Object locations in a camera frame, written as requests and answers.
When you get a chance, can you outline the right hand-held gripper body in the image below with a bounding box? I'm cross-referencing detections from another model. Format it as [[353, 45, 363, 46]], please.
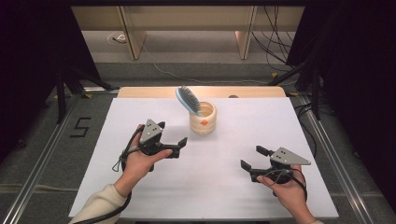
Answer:
[[258, 147, 312, 184]]

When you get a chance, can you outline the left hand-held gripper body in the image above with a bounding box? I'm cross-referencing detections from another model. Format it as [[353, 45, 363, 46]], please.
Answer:
[[138, 119, 171, 156]]

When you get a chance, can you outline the light blue hairbrush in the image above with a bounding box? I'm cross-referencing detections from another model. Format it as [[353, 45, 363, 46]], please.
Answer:
[[176, 85, 204, 118]]

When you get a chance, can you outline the cream ribbed wooden cup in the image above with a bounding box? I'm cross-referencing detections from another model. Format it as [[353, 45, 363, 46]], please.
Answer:
[[189, 101, 218, 135]]

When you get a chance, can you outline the person's left hand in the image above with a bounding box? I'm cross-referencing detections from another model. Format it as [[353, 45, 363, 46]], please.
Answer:
[[113, 124, 173, 198]]

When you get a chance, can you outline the person's right hand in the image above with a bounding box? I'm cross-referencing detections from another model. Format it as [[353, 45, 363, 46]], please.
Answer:
[[256, 166, 312, 218]]

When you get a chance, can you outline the white table board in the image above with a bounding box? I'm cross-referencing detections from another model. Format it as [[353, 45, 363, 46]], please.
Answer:
[[68, 97, 340, 220]]

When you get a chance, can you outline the light wooden table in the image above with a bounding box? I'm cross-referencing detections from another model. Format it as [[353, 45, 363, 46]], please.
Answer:
[[117, 86, 287, 99]]

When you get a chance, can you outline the black metal stand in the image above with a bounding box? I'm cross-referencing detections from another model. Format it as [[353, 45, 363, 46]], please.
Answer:
[[55, 63, 120, 125], [267, 59, 322, 121]]

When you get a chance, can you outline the round floor socket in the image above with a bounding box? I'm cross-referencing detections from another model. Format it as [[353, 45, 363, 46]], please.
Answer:
[[106, 32, 128, 45]]

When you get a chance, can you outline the black curtain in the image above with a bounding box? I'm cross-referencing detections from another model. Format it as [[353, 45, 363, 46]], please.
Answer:
[[286, 0, 396, 213], [0, 0, 102, 162]]

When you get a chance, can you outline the beige wooden desk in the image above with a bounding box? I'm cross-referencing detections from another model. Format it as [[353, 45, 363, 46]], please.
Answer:
[[70, 5, 305, 61]]

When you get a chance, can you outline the black floor cable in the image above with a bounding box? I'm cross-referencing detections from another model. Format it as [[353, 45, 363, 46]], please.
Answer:
[[293, 102, 319, 158]]

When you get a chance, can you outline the right hand-held gripper cable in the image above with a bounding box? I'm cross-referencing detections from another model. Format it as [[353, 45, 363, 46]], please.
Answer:
[[264, 167, 309, 203]]

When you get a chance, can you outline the hand-held gripper cable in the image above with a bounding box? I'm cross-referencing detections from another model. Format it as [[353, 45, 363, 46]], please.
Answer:
[[73, 125, 146, 224], [264, 167, 309, 203]]

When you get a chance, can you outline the white floor cable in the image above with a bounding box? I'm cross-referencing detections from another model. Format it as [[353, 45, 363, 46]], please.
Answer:
[[141, 43, 300, 87]]

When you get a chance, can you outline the aluminium floor rail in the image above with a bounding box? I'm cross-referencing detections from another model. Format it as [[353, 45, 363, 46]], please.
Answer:
[[0, 92, 82, 224], [298, 94, 378, 224]]

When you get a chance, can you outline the left hand-held gripper cable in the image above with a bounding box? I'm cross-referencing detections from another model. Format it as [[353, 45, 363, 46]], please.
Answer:
[[73, 125, 146, 224]]

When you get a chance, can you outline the bundle of black cables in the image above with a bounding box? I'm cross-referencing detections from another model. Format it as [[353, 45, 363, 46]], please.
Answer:
[[251, 5, 300, 68]]

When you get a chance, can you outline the beige floor cable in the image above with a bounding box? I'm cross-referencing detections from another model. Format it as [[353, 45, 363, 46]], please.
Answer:
[[0, 183, 79, 192]]

